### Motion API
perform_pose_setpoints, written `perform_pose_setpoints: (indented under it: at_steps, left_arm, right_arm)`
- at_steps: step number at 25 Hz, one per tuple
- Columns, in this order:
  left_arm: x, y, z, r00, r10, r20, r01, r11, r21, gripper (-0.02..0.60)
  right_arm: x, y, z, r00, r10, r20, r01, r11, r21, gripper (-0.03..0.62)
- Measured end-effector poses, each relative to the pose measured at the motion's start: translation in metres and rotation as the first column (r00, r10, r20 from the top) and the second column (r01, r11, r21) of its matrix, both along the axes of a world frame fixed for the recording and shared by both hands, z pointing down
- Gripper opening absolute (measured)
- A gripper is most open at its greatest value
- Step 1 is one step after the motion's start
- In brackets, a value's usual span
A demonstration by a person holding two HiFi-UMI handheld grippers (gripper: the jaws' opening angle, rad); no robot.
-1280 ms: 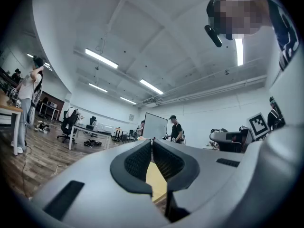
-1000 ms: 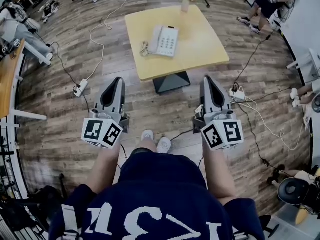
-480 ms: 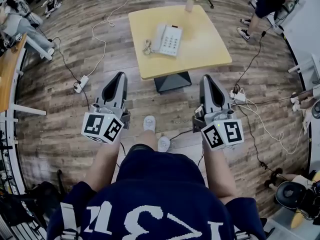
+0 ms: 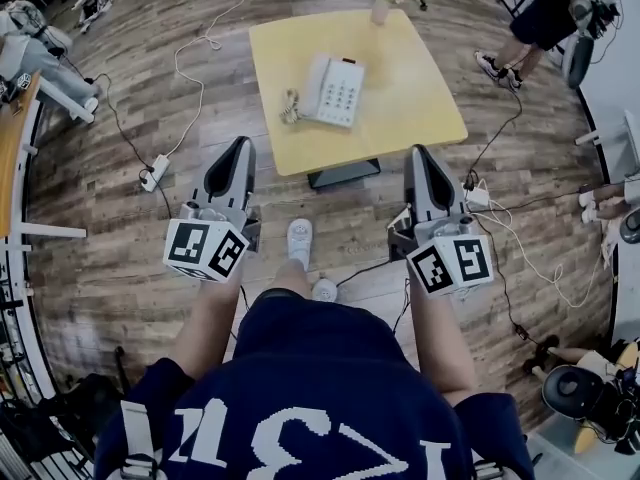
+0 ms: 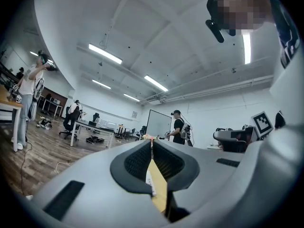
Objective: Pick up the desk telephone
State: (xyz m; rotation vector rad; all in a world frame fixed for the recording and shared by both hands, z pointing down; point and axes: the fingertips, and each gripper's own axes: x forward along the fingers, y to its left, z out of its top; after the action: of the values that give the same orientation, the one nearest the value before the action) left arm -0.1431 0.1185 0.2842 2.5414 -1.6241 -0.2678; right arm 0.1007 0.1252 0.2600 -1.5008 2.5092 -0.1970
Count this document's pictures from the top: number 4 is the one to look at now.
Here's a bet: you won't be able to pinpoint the white telephone handset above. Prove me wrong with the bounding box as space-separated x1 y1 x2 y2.
298 53 332 120

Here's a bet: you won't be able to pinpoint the black plug cable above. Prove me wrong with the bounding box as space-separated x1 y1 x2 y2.
466 80 525 190

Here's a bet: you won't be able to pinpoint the white power strip cable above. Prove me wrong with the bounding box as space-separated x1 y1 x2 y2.
173 0 277 162

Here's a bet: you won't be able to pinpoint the person's left leg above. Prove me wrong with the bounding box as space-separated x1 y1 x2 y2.
269 258 309 297

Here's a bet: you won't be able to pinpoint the white telephone base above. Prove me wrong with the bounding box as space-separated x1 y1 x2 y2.
298 53 367 130

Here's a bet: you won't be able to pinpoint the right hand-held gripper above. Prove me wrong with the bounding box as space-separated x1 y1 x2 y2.
387 145 495 297

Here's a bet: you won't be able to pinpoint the black table base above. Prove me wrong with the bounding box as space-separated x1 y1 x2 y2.
306 158 382 190

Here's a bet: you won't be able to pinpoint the black and white bag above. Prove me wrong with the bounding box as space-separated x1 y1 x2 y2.
73 0 115 35

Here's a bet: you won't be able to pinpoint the white power adapter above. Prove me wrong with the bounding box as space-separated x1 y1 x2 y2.
463 177 493 208

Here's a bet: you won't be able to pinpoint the thin black floor cable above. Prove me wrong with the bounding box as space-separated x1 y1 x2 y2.
63 51 174 219

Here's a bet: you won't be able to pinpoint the person's white shoe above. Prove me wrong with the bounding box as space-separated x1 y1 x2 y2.
311 278 339 304
285 218 314 272

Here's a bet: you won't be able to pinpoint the person's dark shorts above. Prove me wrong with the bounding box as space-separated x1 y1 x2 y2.
252 287 311 314

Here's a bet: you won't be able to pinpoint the person's left forearm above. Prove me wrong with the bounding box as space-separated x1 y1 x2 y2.
169 271 246 370

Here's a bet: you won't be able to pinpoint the person's right forearm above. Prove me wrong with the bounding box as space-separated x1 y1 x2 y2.
407 278 479 405

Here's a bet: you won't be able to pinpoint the white power strip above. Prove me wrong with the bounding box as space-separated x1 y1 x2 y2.
140 153 171 192

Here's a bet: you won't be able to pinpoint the thin white floor cable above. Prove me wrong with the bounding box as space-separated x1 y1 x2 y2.
472 200 609 310

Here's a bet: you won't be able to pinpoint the wooden desk with white frame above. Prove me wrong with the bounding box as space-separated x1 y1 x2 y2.
0 69 89 250

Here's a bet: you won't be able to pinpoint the black office chair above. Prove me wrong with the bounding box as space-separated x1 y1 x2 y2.
541 364 632 445

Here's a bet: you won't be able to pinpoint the black cable with brick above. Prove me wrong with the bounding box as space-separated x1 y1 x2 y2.
491 247 544 345

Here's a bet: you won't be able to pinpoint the grey backpack strap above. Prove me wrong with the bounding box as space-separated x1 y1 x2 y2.
119 454 162 480
469 459 507 480

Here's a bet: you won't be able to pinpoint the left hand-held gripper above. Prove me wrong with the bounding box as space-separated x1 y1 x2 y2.
163 136 262 284

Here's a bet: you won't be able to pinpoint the person's navy printed shirt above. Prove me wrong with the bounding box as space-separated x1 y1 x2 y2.
92 297 536 480

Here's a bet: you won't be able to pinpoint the grey chair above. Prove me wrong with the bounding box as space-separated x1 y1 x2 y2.
561 0 599 90

